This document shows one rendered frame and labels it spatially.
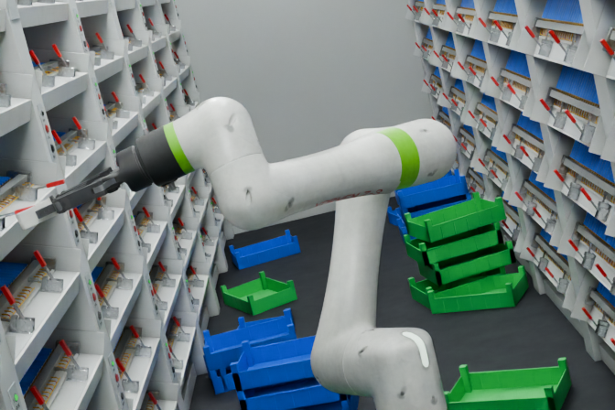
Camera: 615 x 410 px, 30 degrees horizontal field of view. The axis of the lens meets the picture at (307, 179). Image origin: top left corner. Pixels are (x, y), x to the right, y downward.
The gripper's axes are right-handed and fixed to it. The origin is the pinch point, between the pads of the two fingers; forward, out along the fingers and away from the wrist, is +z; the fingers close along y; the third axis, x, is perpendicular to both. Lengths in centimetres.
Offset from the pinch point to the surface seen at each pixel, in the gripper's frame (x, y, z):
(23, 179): 4.1, 36.5, 9.9
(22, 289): -14.1, 21.5, 15.7
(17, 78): 23.2, 42.3, 2.9
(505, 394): -108, 103, -63
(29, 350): -20.0, -6.4, 10.4
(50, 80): 20, 69, 3
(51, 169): 3.2, 42.3, 5.2
